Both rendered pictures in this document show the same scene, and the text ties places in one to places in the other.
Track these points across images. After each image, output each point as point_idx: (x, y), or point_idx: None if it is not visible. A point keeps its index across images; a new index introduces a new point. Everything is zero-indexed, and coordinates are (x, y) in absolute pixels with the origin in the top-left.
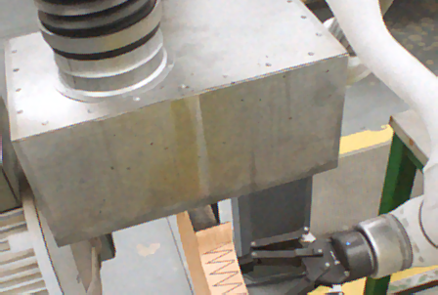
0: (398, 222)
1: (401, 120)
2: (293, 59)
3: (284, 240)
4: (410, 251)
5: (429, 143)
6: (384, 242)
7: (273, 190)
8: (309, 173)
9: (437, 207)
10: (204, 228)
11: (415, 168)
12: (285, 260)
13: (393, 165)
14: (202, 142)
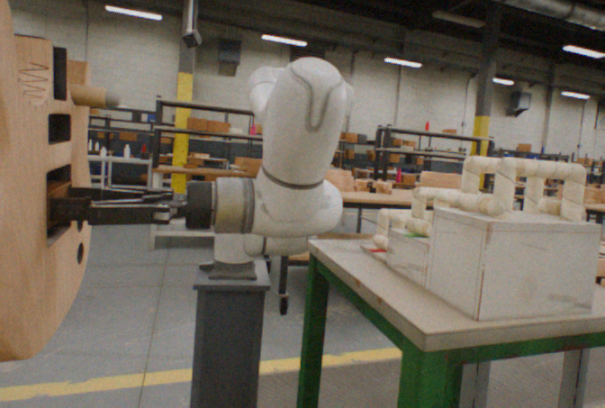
0: (249, 178)
1: (313, 241)
2: None
3: (143, 189)
4: (252, 195)
5: (330, 249)
6: (229, 182)
7: (224, 340)
8: None
9: (266, 121)
10: (22, 35)
11: (326, 290)
12: (135, 197)
13: (309, 285)
14: None
